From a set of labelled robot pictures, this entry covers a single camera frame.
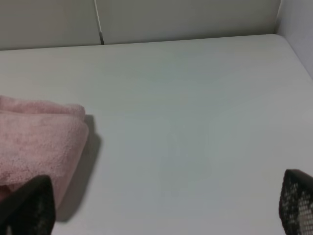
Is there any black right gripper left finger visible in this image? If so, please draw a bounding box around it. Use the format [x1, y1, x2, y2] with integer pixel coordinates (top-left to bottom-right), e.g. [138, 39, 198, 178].
[0, 175, 56, 235]

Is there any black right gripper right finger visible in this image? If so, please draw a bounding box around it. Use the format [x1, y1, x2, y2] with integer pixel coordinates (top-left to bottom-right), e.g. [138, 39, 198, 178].
[279, 169, 313, 235]

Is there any pink terry towel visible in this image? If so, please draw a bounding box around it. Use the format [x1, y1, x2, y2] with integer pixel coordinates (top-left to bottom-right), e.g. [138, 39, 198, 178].
[0, 96, 89, 207]

